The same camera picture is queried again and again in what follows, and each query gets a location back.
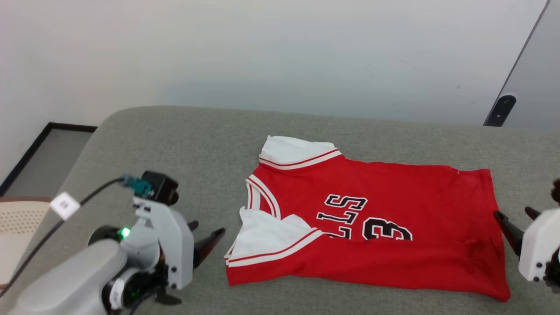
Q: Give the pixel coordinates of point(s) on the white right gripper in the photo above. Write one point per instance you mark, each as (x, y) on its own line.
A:
(540, 245)

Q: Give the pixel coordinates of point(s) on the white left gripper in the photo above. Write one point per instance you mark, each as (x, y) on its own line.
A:
(177, 245)

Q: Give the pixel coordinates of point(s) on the red white basketball jersey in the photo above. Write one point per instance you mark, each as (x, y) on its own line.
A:
(393, 183)

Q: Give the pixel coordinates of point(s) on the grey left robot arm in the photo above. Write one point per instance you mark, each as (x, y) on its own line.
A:
(65, 280)

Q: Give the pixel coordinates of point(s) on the grey door panel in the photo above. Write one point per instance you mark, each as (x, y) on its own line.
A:
(538, 65)

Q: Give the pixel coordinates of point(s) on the beige perforated stool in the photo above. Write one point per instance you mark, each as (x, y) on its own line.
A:
(19, 236)

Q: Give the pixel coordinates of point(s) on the black baseboard strip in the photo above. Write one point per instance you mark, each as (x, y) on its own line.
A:
(37, 142)

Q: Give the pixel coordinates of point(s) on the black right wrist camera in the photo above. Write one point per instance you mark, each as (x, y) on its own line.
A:
(556, 192)

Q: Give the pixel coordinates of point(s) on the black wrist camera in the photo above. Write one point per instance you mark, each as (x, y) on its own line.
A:
(162, 188)
(556, 192)

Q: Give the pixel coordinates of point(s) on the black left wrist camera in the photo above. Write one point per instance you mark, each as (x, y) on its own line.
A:
(162, 188)

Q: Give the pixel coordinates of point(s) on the black wall door stopper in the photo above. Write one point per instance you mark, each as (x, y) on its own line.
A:
(501, 109)

